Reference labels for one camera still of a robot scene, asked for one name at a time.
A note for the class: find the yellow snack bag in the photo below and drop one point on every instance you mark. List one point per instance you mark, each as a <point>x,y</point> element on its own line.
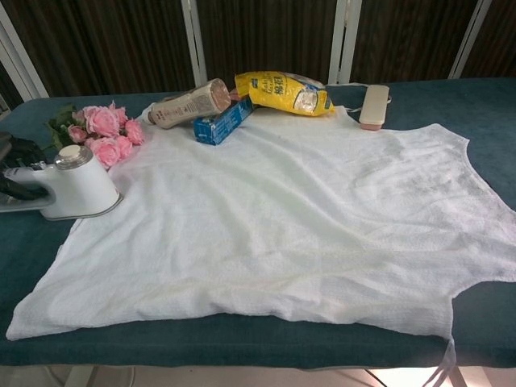
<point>282,94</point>

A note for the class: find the blue table cover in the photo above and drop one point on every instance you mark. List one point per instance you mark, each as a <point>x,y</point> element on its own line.
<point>475,109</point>

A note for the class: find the beige rectangular case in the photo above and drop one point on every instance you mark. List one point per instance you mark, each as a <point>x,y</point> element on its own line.
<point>375,106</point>

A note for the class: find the beige drink bottle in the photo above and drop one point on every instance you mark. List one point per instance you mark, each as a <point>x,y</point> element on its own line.
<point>185,106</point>

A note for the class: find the blue rectangular box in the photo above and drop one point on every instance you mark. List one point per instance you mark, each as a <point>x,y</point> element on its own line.
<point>223,123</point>

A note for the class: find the white sleeveless garment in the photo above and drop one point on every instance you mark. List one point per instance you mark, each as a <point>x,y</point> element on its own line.
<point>282,225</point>

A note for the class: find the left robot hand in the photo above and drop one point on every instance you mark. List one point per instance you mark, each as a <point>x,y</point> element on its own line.
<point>20,151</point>

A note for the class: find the pink sausage pack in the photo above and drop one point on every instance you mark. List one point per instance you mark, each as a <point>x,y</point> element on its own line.
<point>235,94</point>

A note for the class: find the white screen frame post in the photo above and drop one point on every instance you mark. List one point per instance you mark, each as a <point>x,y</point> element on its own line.
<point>20,56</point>
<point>471,38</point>
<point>342,40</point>
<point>193,44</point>

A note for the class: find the white garment steamer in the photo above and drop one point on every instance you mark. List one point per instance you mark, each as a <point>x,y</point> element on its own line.
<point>78,185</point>

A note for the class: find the pink rose bouquet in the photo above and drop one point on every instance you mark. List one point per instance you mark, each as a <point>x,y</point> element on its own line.
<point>105,129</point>

